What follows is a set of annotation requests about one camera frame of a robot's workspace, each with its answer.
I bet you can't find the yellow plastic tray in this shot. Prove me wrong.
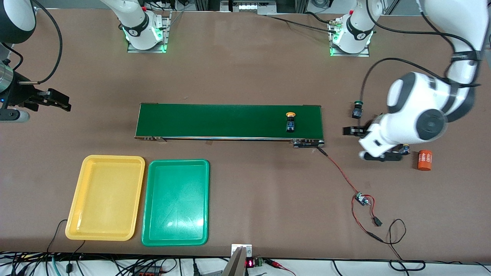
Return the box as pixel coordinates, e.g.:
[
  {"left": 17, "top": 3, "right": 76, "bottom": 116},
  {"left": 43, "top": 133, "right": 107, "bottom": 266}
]
[{"left": 65, "top": 154, "right": 146, "bottom": 242}]

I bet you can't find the orange 4680 cylinder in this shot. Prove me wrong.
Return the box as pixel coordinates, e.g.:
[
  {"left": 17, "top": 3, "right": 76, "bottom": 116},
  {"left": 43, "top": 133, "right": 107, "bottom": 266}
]
[{"left": 417, "top": 149, "right": 433, "bottom": 171}]

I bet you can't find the aluminium arm base plate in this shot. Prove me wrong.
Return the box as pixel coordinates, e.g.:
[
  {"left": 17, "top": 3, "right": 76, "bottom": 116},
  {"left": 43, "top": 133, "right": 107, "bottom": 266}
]
[
  {"left": 127, "top": 11, "right": 171, "bottom": 53},
  {"left": 329, "top": 17, "right": 371, "bottom": 57}
]

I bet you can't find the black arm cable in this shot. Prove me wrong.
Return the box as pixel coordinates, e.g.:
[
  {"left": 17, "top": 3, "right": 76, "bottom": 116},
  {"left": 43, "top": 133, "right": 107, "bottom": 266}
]
[
  {"left": 18, "top": 0, "right": 64, "bottom": 84},
  {"left": 360, "top": 57, "right": 480, "bottom": 104}
]

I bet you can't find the green conveyor belt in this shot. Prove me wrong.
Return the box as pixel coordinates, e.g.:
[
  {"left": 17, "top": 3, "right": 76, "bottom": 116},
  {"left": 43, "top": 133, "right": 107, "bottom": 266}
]
[{"left": 134, "top": 103, "right": 326, "bottom": 149}]

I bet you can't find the red clip lead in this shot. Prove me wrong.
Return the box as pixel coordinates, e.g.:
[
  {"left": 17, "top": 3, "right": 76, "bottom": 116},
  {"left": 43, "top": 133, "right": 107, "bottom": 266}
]
[{"left": 267, "top": 259, "right": 296, "bottom": 276}]

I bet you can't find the grey metal camera mount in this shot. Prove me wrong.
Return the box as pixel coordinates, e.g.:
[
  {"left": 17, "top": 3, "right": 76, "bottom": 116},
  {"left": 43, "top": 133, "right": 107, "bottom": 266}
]
[{"left": 222, "top": 243, "right": 254, "bottom": 276}]

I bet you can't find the thin black looped cable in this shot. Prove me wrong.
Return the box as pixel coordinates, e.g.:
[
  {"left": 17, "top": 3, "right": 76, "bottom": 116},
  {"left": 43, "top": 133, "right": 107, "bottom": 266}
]
[{"left": 378, "top": 218, "right": 426, "bottom": 272}]

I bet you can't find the black power strip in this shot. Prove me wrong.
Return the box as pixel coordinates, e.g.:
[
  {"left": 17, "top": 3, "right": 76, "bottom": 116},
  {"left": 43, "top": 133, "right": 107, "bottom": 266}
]
[{"left": 132, "top": 264, "right": 171, "bottom": 276}]

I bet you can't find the red black power wire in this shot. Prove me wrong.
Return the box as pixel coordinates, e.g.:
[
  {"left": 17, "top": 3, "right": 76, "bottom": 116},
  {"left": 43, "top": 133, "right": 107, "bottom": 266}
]
[{"left": 317, "top": 147, "right": 384, "bottom": 243}]

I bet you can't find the green plastic tray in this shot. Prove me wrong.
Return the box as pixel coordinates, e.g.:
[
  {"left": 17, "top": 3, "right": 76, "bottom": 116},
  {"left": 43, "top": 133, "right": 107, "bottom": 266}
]
[{"left": 141, "top": 159, "right": 210, "bottom": 246}]

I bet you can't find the black cable across table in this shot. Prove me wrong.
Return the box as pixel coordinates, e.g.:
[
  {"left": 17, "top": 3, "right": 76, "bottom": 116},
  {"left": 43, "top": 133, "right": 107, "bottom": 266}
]
[{"left": 265, "top": 11, "right": 340, "bottom": 35}]

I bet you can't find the white device in frame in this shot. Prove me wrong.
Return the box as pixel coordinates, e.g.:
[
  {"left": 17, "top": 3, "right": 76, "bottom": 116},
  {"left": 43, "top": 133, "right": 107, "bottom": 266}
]
[{"left": 230, "top": 0, "right": 277, "bottom": 15}]

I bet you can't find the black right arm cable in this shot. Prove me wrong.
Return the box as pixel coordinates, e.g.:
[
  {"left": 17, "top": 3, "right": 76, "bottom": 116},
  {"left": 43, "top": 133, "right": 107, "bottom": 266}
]
[{"left": 18, "top": 0, "right": 64, "bottom": 84}]

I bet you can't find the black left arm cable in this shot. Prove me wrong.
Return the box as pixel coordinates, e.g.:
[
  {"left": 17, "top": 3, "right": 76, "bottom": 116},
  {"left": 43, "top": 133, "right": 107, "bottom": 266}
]
[{"left": 360, "top": 57, "right": 480, "bottom": 104}]

